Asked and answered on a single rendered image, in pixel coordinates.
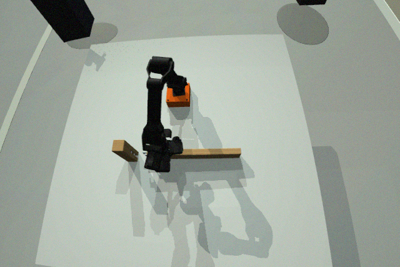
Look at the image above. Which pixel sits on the wooden post with slot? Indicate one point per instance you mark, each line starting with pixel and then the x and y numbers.
pixel 124 150

